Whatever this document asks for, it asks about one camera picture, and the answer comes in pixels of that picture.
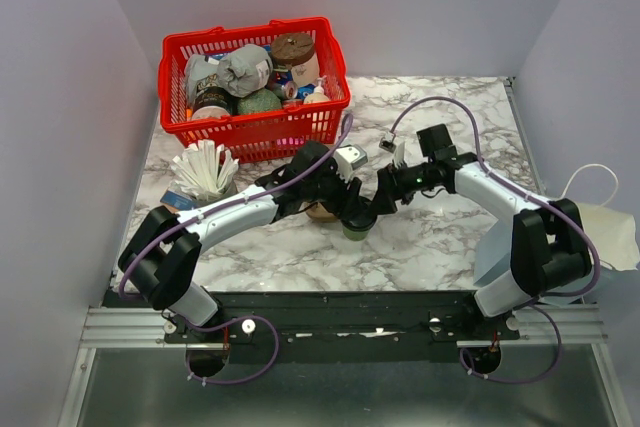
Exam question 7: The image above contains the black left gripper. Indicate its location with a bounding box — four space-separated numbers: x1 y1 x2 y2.
301 158 362 220

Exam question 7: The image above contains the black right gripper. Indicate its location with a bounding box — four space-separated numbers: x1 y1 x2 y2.
365 158 434 216

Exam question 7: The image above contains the green paper coffee cup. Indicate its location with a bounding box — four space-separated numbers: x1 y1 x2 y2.
342 224 370 242

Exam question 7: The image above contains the black plastic cup lid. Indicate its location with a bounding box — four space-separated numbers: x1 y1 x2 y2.
341 215 377 229

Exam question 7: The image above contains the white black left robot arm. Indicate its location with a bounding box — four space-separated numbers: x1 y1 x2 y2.
117 141 375 342

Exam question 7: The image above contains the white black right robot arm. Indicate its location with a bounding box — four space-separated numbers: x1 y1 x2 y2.
369 124 592 339

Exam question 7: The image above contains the white paper takeout bag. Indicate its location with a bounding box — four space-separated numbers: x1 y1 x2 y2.
562 163 639 273

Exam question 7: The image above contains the brown cardboard cup carrier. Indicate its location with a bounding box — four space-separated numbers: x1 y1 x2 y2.
304 203 338 223

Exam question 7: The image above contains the light blue paper bag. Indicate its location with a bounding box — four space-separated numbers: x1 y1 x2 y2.
473 221 613 306

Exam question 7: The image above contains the small pump lotion bottle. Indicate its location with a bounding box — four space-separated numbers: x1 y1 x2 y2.
303 77 330 105

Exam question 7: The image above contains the green round sponge ball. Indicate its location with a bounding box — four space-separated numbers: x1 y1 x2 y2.
237 88 282 115

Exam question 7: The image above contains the red plastic shopping basket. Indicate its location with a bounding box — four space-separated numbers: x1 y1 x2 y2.
157 17 351 163

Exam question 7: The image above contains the white paper straws bundle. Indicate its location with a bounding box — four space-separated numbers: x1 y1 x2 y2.
170 140 239 200

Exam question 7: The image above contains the brown lidded beige jar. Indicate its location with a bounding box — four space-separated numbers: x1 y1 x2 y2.
270 32 320 87

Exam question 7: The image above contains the blue napkin box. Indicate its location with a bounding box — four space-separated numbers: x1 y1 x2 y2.
160 187 198 212

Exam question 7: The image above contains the grey rolled cloth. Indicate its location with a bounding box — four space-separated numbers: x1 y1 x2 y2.
216 44 273 98

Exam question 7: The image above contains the dark labelled snack bag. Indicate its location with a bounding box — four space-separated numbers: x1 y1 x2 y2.
184 54 235 121

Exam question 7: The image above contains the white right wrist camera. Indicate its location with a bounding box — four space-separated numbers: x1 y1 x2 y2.
379 133 406 168

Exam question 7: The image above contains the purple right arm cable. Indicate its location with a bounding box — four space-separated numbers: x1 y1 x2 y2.
389 95 601 385

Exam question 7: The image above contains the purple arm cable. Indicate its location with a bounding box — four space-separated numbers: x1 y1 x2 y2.
389 95 601 385
117 112 355 387

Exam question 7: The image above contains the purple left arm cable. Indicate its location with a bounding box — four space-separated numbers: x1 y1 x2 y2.
117 112 355 387

